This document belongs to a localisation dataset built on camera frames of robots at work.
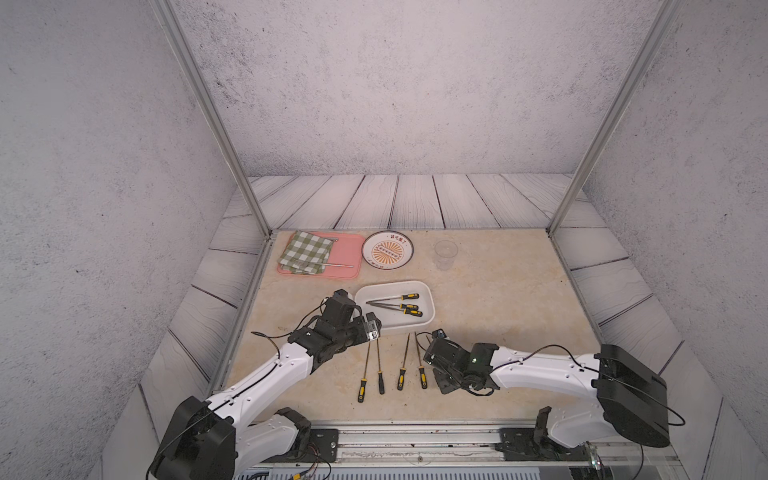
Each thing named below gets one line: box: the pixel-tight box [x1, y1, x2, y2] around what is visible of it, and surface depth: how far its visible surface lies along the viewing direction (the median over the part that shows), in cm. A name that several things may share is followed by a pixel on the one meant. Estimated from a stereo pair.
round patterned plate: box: [362, 230, 415, 270], surface depth 117 cm
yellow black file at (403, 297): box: [366, 293, 420, 304], surface depth 103 cm
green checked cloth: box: [277, 230, 338, 275], surface depth 114 cm
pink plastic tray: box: [277, 230, 365, 279], surface depth 114 cm
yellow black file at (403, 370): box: [397, 333, 410, 391], surface depth 84 cm
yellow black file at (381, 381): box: [376, 338, 385, 395], surface depth 84 cm
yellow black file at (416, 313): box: [370, 303, 423, 317], surface depth 98 cm
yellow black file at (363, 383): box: [358, 342, 371, 403], surface depth 84 cm
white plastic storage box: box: [354, 280, 436, 330], surface depth 101 cm
